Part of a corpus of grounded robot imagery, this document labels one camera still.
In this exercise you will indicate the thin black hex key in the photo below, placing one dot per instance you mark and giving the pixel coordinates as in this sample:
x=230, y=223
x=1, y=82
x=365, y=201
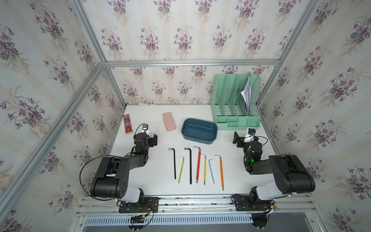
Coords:
x=174, y=160

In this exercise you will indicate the blue handled hex key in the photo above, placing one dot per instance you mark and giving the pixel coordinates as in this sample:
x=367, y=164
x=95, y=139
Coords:
x=211, y=171

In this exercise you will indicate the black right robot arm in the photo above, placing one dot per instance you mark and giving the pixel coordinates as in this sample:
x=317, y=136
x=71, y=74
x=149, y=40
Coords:
x=289, y=174

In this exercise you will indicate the yellow handled hex key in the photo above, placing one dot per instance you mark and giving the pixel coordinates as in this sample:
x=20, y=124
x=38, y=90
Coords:
x=205, y=168

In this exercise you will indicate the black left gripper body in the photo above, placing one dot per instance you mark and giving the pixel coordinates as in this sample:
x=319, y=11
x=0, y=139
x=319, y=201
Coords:
x=152, y=141

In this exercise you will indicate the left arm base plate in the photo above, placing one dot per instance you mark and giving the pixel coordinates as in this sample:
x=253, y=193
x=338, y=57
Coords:
x=148, y=205

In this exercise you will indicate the orange handled hex key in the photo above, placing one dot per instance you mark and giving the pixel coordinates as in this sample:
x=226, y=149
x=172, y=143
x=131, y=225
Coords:
x=221, y=170

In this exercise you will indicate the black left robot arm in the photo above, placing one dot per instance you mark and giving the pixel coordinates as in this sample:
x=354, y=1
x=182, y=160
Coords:
x=111, y=179

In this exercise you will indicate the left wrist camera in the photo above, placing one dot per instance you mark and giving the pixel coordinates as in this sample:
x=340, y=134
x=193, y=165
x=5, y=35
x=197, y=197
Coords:
x=145, y=128

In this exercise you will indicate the red small booklet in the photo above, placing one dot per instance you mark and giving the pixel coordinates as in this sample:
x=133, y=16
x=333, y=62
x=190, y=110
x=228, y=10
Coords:
x=127, y=124

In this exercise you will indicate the white papers in organizer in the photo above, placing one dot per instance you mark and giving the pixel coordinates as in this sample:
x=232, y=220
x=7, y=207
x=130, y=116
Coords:
x=246, y=94

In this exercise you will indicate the green handled hex key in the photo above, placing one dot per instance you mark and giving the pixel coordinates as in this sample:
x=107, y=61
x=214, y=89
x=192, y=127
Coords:
x=181, y=170

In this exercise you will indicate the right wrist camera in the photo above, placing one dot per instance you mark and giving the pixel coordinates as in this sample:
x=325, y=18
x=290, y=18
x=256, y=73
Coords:
x=250, y=135

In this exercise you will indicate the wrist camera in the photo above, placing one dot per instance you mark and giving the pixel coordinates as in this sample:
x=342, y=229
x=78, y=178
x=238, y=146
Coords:
x=145, y=128
x=250, y=135

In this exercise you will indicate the long black hex key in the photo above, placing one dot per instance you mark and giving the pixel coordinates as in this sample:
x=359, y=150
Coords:
x=190, y=164

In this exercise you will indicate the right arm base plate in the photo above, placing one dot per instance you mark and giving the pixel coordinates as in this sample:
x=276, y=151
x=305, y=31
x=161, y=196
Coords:
x=247, y=203

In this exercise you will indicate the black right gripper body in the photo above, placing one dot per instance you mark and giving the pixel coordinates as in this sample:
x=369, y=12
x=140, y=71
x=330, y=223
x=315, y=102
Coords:
x=241, y=140

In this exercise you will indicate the teal plastic storage box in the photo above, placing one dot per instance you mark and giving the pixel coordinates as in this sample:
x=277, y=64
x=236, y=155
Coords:
x=200, y=131

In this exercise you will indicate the red handled hex key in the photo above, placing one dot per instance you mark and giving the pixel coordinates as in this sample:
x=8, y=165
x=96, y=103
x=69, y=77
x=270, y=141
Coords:
x=198, y=163

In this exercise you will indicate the pink pencil case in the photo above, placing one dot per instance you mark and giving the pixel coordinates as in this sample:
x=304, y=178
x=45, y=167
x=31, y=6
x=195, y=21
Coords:
x=169, y=121

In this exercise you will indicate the green mesh file organizer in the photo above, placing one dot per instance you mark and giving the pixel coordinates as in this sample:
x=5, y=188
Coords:
x=228, y=106

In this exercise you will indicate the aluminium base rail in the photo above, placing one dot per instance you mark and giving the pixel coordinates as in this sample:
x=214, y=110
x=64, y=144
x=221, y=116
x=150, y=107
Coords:
x=202, y=213

